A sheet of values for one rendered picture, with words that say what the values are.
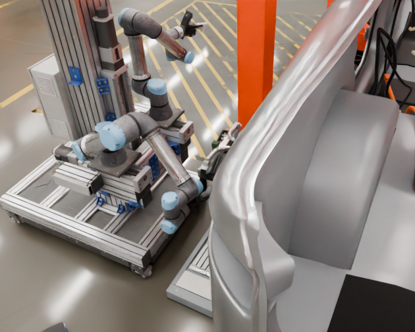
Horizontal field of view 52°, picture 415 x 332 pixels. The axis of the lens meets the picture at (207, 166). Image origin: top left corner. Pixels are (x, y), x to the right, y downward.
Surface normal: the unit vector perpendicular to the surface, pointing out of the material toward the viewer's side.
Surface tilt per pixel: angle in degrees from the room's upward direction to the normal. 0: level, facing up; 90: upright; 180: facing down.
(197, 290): 0
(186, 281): 0
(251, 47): 90
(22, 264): 0
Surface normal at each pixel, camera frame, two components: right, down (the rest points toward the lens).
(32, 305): -0.05, -0.77
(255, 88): -0.47, 0.58
